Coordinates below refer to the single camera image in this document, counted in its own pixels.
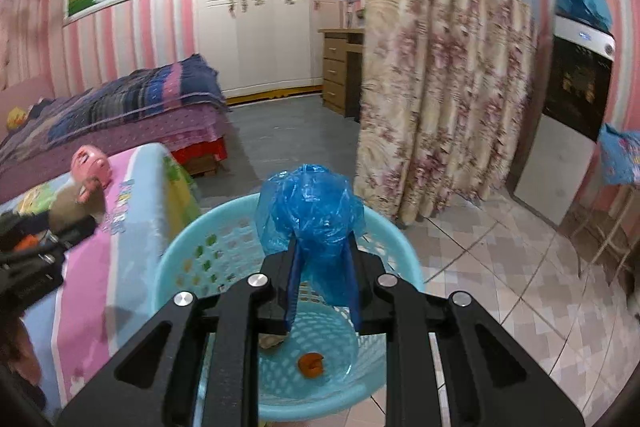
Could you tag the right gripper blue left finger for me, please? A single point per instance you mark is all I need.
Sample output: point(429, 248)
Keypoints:
point(293, 267)

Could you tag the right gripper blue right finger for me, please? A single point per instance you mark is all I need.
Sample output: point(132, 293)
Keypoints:
point(351, 285)

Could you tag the blue plastic bag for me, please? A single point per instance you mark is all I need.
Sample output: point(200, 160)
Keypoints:
point(319, 207)

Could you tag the person's hand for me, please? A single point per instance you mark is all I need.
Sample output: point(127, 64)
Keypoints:
point(17, 351)

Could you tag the colourful cartoon bed sheet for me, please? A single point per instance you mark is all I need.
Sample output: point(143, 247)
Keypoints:
point(108, 278)

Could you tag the orange peel piece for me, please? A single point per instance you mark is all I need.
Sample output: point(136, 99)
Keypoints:
point(310, 365)

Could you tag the pink cartoon cup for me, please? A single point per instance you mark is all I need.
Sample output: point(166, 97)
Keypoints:
point(91, 169)

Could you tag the light blue plastic basket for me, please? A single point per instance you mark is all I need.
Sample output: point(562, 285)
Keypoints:
point(222, 247)

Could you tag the yellow duck plush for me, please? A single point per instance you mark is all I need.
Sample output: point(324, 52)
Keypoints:
point(15, 118)

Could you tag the wooden desk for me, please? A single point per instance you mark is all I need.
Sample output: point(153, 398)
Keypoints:
point(342, 70)

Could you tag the purple bed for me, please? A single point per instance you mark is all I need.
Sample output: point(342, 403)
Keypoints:
point(176, 129)

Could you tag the striped blue purple quilt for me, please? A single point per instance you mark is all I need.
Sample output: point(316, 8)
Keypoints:
point(142, 94)

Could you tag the floral beige curtain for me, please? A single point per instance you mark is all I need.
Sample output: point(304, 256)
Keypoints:
point(445, 85)

